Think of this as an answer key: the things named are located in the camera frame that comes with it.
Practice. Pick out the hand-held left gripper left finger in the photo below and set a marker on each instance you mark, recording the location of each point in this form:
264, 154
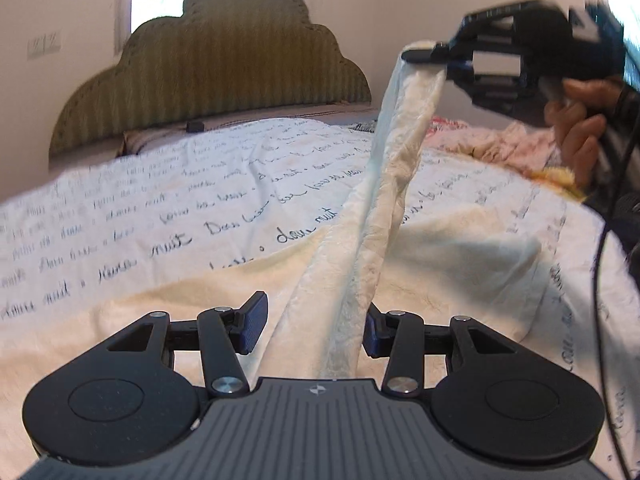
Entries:
254, 321

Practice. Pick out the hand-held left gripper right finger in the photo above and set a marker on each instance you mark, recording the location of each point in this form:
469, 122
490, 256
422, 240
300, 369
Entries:
372, 336

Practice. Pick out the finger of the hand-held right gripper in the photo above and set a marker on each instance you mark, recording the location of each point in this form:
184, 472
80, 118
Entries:
432, 54
480, 87

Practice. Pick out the cream towel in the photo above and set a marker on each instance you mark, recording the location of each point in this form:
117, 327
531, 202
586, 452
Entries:
385, 200

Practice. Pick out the person's right hand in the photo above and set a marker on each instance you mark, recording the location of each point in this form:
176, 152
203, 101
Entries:
580, 130

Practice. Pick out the pink floral cloth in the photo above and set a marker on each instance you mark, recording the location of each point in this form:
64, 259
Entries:
490, 142

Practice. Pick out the white script-printed blanket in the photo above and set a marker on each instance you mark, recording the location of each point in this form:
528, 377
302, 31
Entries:
150, 200

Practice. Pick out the small black device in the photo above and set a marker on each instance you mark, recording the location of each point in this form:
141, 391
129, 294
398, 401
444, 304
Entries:
195, 126

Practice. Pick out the green striped headboard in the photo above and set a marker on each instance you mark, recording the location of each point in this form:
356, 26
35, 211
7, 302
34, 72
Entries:
225, 60

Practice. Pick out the patterned pillow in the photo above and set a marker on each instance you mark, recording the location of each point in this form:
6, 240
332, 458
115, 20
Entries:
150, 141

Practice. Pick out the white wall switch plate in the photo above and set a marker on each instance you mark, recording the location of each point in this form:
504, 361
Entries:
45, 45

